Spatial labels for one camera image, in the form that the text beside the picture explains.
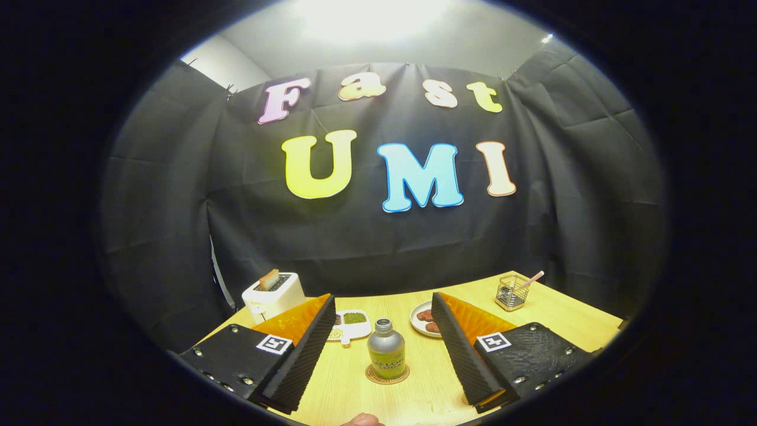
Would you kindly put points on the white oval plate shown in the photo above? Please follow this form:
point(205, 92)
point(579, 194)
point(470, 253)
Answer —
point(416, 322)

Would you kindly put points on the round wooden coaster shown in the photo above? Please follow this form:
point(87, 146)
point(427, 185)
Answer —
point(387, 381)

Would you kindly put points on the toast slice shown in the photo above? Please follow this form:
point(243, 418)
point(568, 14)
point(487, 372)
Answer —
point(269, 280)

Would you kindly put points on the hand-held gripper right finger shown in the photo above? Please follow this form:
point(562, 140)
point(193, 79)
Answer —
point(458, 355)

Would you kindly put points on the white toaster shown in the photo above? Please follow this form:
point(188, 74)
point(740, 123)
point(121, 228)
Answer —
point(272, 302)

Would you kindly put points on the wooden table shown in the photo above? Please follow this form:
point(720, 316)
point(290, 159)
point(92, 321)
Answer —
point(562, 316)

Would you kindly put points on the black backdrop cloth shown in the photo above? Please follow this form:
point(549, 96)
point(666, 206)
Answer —
point(378, 248)

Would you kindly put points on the white divided bean dish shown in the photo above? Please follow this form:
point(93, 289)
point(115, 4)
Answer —
point(358, 331)

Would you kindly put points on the silver green juice bottle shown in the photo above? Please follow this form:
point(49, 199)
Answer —
point(385, 355)

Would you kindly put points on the brown meat piece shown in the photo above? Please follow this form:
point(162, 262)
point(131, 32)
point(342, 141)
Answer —
point(433, 327)
point(424, 315)

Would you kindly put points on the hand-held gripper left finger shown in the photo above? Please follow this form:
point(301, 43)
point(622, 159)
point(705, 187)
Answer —
point(301, 361)

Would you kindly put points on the white stand pole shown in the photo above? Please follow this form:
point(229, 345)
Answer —
point(217, 275)

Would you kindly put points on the pink striped straw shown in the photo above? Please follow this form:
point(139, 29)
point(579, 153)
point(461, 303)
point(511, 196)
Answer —
point(535, 277)

